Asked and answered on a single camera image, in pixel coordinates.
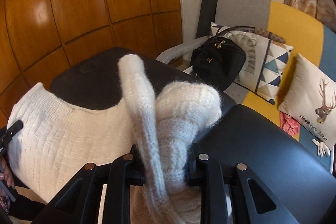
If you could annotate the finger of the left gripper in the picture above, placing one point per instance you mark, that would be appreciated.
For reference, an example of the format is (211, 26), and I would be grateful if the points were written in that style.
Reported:
(7, 135)

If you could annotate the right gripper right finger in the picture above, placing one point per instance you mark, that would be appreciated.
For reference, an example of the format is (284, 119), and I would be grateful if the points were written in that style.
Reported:
(233, 194)

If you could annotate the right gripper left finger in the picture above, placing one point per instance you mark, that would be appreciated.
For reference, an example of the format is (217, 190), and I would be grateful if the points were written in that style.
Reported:
(80, 199)

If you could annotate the white knitted sweater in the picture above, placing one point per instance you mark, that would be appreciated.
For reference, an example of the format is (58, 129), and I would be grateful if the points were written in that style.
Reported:
(58, 138)

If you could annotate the person's hand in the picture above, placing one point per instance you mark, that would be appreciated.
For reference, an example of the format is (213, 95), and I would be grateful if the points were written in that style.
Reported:
(6, 174)

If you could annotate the red pink cloth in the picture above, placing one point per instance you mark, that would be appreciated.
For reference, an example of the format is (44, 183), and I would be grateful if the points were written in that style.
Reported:
(289, 125)

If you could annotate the black handbag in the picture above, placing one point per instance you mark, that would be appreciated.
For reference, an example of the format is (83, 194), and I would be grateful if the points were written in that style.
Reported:
(227, 52)

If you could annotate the deer print cushion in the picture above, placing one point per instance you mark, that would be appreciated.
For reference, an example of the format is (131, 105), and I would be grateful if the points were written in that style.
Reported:
(310, 100)

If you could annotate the triangle pattern cushion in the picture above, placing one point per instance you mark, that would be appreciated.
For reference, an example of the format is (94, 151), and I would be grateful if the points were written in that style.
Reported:
(272, 55)

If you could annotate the wooden wardrobe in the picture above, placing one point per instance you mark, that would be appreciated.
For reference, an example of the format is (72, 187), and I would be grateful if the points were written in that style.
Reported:
(42, 38)

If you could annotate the black rolled mat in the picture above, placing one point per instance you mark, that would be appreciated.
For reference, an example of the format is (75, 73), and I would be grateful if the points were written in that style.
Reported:
(206, 16)

